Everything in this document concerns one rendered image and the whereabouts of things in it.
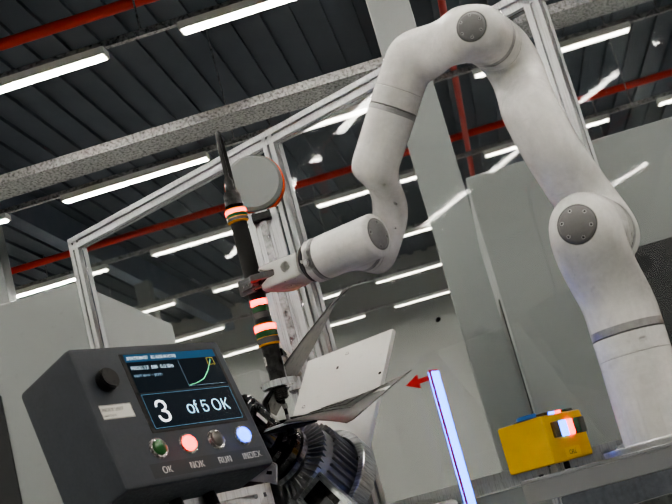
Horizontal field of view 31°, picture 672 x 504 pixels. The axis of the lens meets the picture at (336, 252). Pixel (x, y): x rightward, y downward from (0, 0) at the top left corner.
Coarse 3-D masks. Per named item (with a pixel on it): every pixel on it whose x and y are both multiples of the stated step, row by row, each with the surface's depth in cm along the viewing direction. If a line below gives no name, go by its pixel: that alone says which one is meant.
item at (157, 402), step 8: (160, 392) 149; (168, 392) 150; (144, 400) 146; (152, 400) 147; (160, 400) 148; (168, 400) 149; (152, 408) 146; (160, 408) 147; (168, 408) 148; (176, 408) 149; (152, 416) 145; (160, 416) 146; (168, 416) 147; (176, 416) 148; (160, 424) 146; (168, 424) 147; (176, 424) 148
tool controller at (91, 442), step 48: (48, 384) 144; (96, 384) 142; (144, 384) 148; (192, 384) 154; (48, 432) 144; (96, 432) 139; (144, 432) 143; (192, 432) 149; (96, 480) 139; (144, 480) 139; (192, 480) 145; (240, 480) 156
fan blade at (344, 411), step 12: (408, 372) 220; (360, 396) 216; (372, 396) 212; (324, 408) 218; (336, 408) 214; (348, 408) 211; (360, 408) 208; (288, 420) 223; (300, 420) 218; (324, 420) 211; (336, 420) 208; (348, 420) 206
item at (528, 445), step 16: (544, 416) 221; (560, 416) 226; (576, 416) 231; (512, 432) 224; (528, 432) 222; (544, 432) 220; (512, 448) 224; (528, 448) 222; (544, 448) 220; (560, 448) 222; (576, 448) 226; (512, 464) 224; (528, 464) 222; (544, 464) 220
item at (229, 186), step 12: (228, 180) 239; (228, 192) 238; (228, 204) 237; (240, 204) 240; (264, 348) 231; (276, 348) 231; (264, 360) 231; (276, 360) 230; (276, 372) 230; (276, 396) 230; (288, 396) 230
